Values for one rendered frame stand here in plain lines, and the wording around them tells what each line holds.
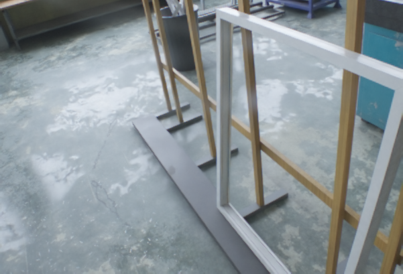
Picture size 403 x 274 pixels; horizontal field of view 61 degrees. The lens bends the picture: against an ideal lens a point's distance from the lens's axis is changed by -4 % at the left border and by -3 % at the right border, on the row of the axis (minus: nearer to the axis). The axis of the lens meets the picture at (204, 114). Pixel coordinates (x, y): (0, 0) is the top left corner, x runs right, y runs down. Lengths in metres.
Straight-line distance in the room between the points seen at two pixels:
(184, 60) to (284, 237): 2.93
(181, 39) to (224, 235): 2.83
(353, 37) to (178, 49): 3.54
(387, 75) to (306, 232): 1.59
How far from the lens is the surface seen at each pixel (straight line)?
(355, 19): 1.32
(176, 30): 4.57
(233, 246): 2.43
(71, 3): 8.52
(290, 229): 2.57
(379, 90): 3.26
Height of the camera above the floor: 2.00
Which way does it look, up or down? 32 degrees down
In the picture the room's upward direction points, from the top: 10 degrees counter-clockwise
